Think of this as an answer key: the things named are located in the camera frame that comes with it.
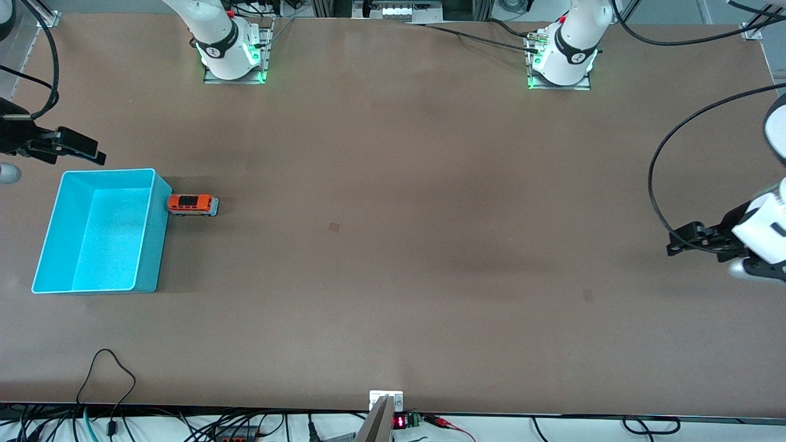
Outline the red clip lead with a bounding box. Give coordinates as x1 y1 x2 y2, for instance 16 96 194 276
424 414 477 442

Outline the dark power strip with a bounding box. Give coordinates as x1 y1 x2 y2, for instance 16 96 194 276
212 425 262 442

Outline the black cable across table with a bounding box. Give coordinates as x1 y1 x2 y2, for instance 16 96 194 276
402 18 544 56

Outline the blue plastic box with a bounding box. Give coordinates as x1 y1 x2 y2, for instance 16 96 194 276
32 168 173 294

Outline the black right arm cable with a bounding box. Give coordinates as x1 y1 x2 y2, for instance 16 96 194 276
18 0 60 119

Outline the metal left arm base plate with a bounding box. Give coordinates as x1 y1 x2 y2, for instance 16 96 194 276
525 28 592 91

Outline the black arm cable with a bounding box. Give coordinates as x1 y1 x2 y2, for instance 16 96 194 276
18 0 60 119
611 0 786 254

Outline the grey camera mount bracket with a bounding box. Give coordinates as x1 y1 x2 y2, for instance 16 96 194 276
355 390 404 442

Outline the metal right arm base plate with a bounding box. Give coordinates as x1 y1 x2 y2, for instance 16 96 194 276
203 17 274 85

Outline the silver lit device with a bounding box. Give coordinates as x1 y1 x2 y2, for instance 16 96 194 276
379 2 444 19

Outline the aluminium frame profile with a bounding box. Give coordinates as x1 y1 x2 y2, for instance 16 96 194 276
740 0 786 42

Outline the orange toy bus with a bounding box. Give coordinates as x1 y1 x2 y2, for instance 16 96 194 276
167 193 220 217

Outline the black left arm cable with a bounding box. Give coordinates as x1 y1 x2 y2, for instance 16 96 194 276
611 0 786 254

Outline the black coiled cable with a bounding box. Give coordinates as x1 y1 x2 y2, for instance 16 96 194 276
621 415 681 435

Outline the thin black cable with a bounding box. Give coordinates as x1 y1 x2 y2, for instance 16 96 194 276
0 64 55 99

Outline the black looped cable with plug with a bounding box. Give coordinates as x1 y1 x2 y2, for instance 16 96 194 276
75 348 137 438

